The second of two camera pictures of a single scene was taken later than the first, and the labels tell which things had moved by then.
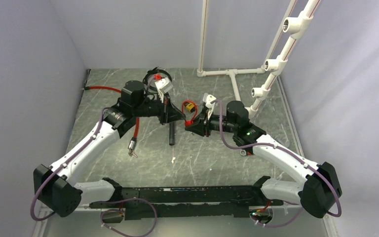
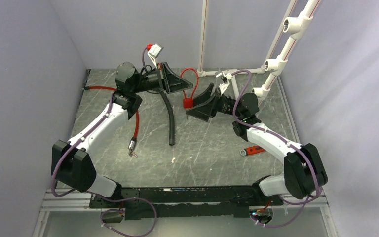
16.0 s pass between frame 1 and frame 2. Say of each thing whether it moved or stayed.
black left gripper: moved
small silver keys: stayed
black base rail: stayed
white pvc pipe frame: stayed
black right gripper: moved
